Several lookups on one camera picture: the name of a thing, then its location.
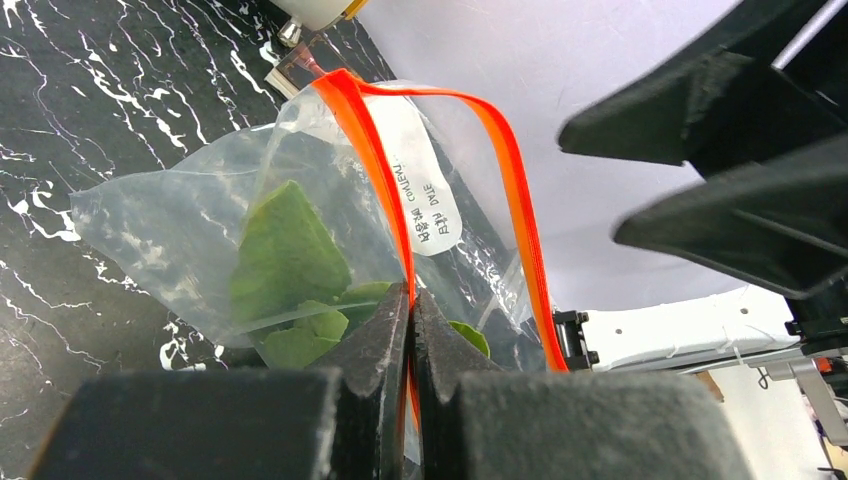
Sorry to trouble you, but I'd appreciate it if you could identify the white cylindrical container orange lid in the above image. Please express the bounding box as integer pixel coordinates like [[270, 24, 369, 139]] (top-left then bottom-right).
[[271, 0, 368, 48]]

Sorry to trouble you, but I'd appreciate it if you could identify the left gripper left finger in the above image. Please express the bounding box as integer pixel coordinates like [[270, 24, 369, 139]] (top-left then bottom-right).
[[30, 283, 411, 479]]

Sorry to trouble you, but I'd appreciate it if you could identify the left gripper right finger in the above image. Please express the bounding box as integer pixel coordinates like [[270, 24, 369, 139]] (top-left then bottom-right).
[[413, 291, 751, 479]]

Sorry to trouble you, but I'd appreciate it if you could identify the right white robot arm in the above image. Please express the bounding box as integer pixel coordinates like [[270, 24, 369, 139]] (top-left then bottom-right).
[[558, 1, 847, 370]]

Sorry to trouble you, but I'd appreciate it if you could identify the clear zip top bag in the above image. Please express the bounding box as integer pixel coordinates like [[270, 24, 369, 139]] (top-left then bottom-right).
[[71, 69, 567, 372]]

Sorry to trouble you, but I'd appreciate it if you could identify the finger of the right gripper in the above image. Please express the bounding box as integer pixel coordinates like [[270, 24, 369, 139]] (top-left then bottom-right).
[[558, 1, 847, 176], [613, 135, 847, 299]]

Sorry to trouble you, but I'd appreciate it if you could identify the green leaf vegetable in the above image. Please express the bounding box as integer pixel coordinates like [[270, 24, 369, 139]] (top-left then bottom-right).
[[228, 178, 493, 372]]

